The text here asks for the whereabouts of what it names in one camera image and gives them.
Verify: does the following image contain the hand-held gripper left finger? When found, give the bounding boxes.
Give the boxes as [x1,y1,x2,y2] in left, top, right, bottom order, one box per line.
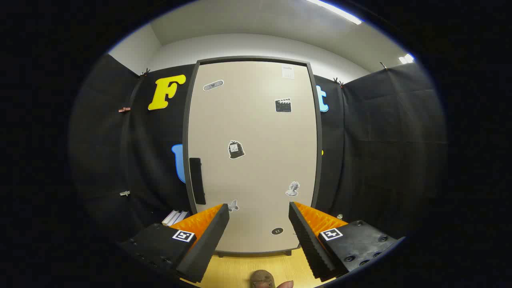
[119,203,230,284]

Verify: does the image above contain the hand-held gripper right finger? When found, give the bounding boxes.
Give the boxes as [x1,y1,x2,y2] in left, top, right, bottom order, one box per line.
[288,201,404,281]

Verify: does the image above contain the brown fluffy slipper shoe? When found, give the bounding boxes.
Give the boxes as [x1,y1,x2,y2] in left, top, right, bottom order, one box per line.
[250,270,276,288]

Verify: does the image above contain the beige shoe cabinet door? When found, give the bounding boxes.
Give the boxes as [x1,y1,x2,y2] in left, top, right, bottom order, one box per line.
[188,61,318,253]

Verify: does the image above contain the dark grey shoe cabinet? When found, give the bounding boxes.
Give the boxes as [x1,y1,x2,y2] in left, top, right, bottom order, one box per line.
[182,56,323,256]

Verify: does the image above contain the black backdrop cloth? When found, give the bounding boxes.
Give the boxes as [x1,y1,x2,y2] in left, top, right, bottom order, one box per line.
[68,54,448,248]

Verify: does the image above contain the long ceiling light strip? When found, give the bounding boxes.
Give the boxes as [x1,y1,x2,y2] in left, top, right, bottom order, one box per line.
[306,0,364,25]

